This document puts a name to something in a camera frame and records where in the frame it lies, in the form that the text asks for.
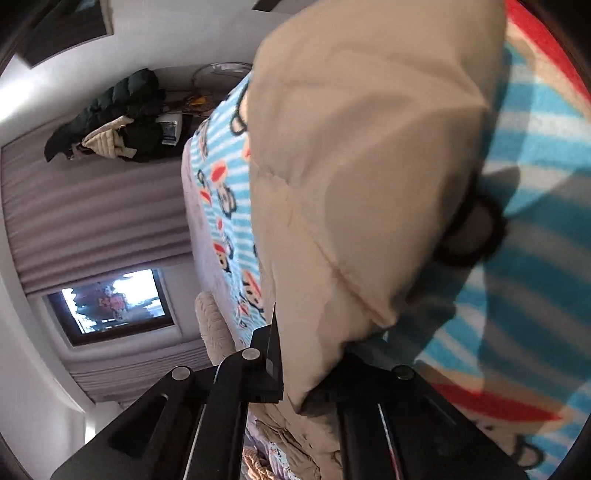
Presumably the round white fan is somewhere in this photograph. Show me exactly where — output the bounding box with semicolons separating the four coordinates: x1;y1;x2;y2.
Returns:
191;61;254;90

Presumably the striped monkey print blanket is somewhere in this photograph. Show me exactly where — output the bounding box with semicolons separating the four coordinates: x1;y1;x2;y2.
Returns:
185;0;585;480

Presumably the wall television screen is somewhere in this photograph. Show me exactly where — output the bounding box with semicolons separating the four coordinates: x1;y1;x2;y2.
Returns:
44;267;178;348

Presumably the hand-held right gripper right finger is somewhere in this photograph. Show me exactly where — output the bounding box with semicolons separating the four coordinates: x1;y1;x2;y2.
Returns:
300;353;529;480

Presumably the beige puffer jacket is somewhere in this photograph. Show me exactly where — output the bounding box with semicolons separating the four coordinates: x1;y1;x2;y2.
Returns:
247;0;509;480

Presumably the grey pleated curtain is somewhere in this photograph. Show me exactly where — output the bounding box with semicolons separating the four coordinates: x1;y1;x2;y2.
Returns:
69;340;220;409
0;138;194;297

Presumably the cream quilted garment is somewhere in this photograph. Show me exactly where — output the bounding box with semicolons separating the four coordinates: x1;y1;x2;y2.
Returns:
79;115;138;160

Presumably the cream knitted pillow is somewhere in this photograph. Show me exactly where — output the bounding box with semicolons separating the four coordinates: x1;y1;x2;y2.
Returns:
194;292;238;370

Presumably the patterned cloth pile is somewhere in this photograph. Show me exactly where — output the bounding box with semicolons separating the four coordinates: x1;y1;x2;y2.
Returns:
242;406;296;480

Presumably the lavender bed sheet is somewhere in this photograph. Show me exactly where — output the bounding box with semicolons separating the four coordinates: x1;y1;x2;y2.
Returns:
181;136;220;298

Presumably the dark wall panel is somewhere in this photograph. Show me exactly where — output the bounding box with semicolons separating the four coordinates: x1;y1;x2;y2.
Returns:
21;34;77;70
74;0;115;38

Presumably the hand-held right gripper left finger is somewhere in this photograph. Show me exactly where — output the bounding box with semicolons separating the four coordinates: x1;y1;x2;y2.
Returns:
51;302;284;480

